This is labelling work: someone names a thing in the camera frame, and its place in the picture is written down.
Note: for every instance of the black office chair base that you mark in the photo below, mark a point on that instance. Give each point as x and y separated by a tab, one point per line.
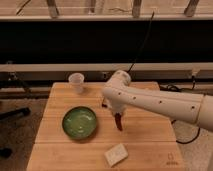
6	152

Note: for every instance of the translucent plastic cup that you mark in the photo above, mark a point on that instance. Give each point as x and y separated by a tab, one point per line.
77	80

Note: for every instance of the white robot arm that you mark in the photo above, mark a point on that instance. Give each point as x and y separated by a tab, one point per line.
194	109

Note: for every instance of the green ceramic bowl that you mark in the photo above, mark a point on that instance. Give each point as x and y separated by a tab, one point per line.
79	123

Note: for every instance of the beige sponge block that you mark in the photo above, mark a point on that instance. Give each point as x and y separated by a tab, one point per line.
116	154

